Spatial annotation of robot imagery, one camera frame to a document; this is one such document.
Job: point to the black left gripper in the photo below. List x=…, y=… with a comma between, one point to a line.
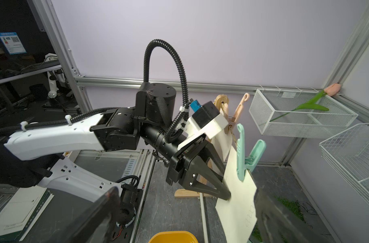
x=190, y=167

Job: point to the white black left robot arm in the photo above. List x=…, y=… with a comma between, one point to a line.
x=34, y=154

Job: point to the white wire basket long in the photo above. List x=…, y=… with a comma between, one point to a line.
x=348, y=154

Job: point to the white mesh basket small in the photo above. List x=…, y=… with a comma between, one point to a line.
x=268, y=104

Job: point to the postcard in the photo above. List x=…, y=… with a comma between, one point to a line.
x=223, y=143
x=237, y=214

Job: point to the blue white wall poster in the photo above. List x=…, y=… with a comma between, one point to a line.
x=12, y=43

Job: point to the beige clothespin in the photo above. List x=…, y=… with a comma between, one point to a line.
x=239, y=110

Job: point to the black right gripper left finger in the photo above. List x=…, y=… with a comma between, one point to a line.
x=95, y=223

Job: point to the yellow plastic tray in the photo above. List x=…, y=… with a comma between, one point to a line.
x=173, y=237

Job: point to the pink artificial tulip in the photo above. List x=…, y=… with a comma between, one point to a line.
x=312, y=104

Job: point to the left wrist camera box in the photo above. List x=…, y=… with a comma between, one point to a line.
x=206, y=120

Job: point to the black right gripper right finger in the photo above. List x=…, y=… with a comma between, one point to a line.
x=277, y=224

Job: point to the papers stack outside cell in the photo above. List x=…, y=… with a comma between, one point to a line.
x=21, y=213

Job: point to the green artificial grass mat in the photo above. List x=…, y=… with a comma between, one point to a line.
x=293, y=206

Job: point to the wooden drying rack frame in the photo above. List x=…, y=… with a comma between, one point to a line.
x=222, y=105

